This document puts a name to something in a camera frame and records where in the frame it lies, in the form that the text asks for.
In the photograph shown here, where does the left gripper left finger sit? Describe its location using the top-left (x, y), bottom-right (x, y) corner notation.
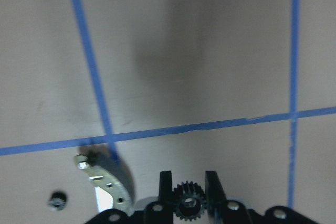
top-left (158, 171), bottom-right (173, 223)

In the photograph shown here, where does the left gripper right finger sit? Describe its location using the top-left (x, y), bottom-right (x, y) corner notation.
top-left (205, 171), bottom-right (227, 223)

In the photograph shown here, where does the olive brake shoe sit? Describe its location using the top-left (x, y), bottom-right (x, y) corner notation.
top-left (73, 148), bottom-right (135, 216)

